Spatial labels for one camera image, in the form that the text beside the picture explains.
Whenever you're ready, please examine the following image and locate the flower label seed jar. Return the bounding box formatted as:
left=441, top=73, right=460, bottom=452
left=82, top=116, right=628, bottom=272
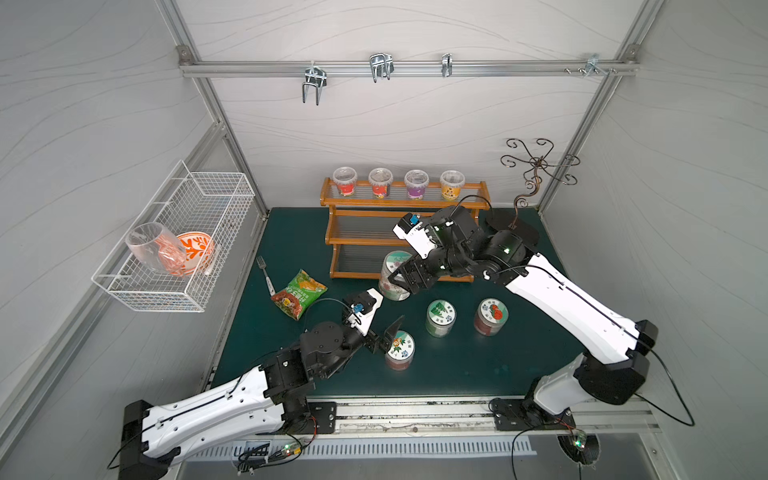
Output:
left=379, top=250, right=411, bottom=301

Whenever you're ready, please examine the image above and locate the orange fruit label jar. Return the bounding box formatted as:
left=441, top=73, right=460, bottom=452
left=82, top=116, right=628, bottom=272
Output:
left=385, top=330, right=415, bottom=371

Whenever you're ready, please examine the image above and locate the green leaf label jar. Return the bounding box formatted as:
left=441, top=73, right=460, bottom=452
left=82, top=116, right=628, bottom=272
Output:
left=425, top=299, right=456, bottom=338

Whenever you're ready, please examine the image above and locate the orange wooden tiered shelf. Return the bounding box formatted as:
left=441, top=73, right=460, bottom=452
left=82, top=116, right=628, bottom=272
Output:
left=319, top=176, right=492, bottom=284

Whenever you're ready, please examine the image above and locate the small clear-lid jar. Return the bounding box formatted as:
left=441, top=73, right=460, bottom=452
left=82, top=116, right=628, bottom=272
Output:
left=332, top=166, right=358, bottom=197
left=440, top=170, right=466, bottom=201
left=404, top=169, right=430, bottom=200
left=368, top=168, right=394, bottom=199

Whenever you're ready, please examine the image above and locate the small clear-lid jar top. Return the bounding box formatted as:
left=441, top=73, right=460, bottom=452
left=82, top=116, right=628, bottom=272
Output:
left=332, top=166, right=358, bottom=197

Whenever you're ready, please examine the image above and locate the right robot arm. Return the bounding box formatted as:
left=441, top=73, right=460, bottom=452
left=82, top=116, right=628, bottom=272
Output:
left=389, top=205, right=658, bottom=428

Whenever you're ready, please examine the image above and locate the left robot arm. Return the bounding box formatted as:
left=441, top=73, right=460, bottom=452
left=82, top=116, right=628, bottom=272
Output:
left=108, top=318, right=403, bottom=479

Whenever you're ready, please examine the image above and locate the tomato label seed jar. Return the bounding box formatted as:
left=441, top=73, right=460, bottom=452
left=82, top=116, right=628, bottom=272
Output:
left=474, top=298, right=509, bottom=336

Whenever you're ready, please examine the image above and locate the green snack packet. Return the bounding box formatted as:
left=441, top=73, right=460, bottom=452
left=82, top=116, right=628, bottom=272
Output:
left=271, top=269, right=327, bottom=321

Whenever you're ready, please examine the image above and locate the metal scroll hook stand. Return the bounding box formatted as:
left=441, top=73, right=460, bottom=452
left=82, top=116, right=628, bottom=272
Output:
left=485, top=138, right=578, bottom=246

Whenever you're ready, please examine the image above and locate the orange patterned bowl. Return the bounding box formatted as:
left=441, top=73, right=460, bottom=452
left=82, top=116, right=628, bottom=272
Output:
left=173, top=231, right=216, bottom=276

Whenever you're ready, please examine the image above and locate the metal single hook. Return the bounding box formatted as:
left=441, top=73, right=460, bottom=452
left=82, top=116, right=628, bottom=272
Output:
left=441, top=53, right=453, bottom=78

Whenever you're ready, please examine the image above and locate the metal double hook middle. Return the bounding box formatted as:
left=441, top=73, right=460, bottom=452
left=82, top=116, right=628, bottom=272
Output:
left=369, top=53, right=394, bottom=83

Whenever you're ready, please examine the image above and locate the metal double hook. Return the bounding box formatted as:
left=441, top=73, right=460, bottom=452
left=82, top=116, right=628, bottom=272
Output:
left=369, top=53, right=394, bottom=83
left=302, top=64, right=328, bottom=106

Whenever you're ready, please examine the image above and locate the metal double hook left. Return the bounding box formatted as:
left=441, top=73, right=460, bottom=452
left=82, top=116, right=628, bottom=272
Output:
left=302, top=64, right=328, bottom=106

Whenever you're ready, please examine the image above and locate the clear glass cup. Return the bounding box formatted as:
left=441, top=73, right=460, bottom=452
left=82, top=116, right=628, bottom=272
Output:
left=125, top=222, right=186, bottom=274

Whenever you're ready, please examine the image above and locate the metal hook right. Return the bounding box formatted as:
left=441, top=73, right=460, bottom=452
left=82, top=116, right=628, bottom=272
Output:
left=564, top=54, right=612, bottom=78

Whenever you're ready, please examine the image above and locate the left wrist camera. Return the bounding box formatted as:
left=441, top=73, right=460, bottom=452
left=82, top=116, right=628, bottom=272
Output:
left=342, top=288, right=383, bottom=336

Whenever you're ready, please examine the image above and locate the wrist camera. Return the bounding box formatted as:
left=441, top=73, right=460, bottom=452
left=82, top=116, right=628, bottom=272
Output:
left=393, top=213, right=441, bottom=258
left=342, top=288, right=383, bottom=336

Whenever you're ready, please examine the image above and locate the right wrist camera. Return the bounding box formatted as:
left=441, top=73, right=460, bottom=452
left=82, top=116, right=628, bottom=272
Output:
left=393, top=213, right=441, bottom=258

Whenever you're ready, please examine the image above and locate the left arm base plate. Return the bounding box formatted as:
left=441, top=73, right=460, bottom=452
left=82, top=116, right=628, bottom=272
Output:
left=299, top=400, right=338, bottom=435

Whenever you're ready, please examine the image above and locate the white handled fork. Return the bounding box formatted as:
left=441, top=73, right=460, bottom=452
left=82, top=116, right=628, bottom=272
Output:
left=255, top=256, right=276, bottom=296

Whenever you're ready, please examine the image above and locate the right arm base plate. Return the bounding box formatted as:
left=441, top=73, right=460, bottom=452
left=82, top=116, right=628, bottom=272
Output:
left=488, top=397, right=576, bottom=431

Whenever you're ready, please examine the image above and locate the white wire basket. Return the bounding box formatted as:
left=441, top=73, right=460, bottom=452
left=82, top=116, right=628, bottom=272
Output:
left=92, top=161, right=254, bottom=313

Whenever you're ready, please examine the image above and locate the aluminium top rail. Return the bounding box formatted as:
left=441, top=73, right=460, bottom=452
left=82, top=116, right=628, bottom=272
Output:
left=179, top=58, right=640, bottom=79

